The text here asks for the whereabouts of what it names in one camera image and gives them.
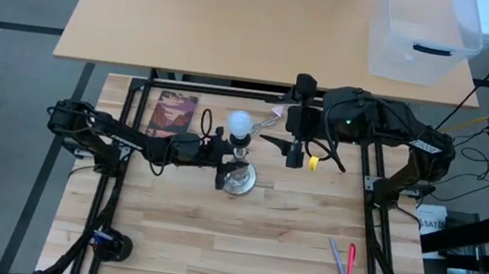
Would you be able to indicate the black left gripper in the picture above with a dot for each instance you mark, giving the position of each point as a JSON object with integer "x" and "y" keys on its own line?
{"x": 202, "y": 153}

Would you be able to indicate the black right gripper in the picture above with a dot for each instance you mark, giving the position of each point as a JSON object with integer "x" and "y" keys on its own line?
{"x": 304, "y": 122}

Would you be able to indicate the silver metal lamp base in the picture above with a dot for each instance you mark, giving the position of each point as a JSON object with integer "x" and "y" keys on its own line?
{"x": 243, "y": 183}

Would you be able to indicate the white led lightbulb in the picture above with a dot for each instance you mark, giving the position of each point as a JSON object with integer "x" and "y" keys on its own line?
{"x": 240, "y": 124}

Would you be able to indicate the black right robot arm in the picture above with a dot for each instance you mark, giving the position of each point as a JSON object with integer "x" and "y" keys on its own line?
{"x": 429, "y": 155}

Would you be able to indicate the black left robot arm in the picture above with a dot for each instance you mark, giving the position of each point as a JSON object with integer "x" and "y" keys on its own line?
{"x": 141, "y": 143}

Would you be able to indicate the clear plastic storage bin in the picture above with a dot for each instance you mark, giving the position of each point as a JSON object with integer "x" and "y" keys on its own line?
{"x": 417, "y": 64}

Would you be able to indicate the tan wooden desk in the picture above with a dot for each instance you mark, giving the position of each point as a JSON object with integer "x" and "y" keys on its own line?
{"x": 216, "y": 21}

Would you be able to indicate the grey purple pen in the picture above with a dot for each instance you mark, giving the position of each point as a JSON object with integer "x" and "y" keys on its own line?
{"x": 338, "y": 261}

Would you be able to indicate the pink pen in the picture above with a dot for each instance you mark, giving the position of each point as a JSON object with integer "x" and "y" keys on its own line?
{"x": 350, "y": 264}

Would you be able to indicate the white labelled box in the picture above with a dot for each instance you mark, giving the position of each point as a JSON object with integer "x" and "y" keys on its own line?
{"x": 430, "y": 221}

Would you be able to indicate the black aluminium table frame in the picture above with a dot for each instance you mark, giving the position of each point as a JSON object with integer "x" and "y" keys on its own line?
{"x": 213, "y": 89}

